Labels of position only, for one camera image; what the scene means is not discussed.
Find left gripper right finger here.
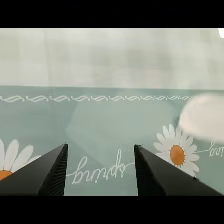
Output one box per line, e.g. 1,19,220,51
133,144,224,197

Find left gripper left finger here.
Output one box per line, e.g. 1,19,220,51
0,143,69,197

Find white T-shirt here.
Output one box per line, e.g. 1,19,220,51
178,94,224,142

